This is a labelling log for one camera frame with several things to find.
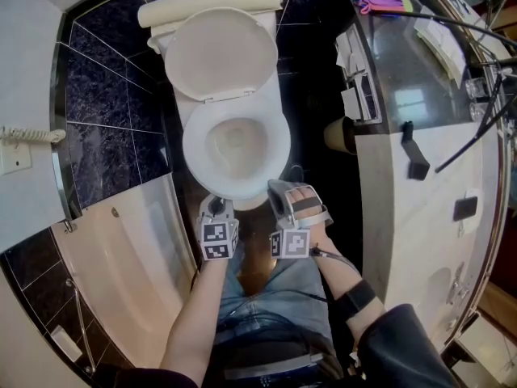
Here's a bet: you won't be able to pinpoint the black angular bracket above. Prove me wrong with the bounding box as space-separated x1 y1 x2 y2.
401 120 430 182

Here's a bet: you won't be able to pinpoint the white sink basin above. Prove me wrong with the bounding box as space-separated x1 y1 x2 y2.
427 267 453 302

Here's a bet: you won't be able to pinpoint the white wall jack plate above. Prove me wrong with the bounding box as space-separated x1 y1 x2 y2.
0 143 32 176

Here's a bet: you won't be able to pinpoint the clear drinking glass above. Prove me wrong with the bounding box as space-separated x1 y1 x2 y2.
469 102 492 123
464 77 490 99

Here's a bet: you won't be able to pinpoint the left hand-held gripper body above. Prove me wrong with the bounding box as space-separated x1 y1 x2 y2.
197 219 240 261

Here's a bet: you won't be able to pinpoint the black waist pack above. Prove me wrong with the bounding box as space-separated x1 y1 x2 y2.
212 333 344 388

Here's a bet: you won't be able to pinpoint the white toilet seat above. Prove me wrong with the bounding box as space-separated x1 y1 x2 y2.
181 93 292 201

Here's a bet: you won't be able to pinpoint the cream rolled mat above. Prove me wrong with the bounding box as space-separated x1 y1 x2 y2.
137 0 291 28

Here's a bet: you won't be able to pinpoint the person's left forearm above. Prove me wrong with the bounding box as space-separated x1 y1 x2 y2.
159 258 227 383

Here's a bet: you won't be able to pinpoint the dark jacket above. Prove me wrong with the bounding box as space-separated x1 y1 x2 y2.
92 303 460 388

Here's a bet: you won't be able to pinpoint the black forearm band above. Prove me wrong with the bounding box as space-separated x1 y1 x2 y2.
338 279 377 321

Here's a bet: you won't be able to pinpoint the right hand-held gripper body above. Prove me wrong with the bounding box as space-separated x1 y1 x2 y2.
269 206 335 260

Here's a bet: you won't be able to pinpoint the chrome grab bar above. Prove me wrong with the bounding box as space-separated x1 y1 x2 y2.
65 277 98 373

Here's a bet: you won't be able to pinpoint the black smartphone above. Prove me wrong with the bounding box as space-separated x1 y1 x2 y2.
452 196 479 222

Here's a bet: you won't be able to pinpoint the person's right hand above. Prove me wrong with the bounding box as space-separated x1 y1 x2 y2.
287 184 323 220

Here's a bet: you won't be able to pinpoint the grey cable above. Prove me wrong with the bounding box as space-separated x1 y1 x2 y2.
310 247 363 276

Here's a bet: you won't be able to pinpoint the cream bathtub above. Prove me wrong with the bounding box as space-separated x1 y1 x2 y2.
50 171 199 369

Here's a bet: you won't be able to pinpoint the white soap dish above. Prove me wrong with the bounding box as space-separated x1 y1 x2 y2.
50 324 84 362

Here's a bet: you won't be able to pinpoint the blue jeans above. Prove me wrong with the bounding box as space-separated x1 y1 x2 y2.
213 236 336 363

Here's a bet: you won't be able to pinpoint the chrome sink faucet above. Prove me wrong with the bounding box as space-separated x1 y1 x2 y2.
448 263 472 306

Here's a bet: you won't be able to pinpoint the black tripod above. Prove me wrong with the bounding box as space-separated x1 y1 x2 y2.
371 0 517 174

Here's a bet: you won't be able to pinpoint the person's right forearm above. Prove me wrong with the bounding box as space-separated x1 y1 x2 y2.
309 226 387 327

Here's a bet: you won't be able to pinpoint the white ceramic toilet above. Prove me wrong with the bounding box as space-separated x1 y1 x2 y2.
145 6 292 212

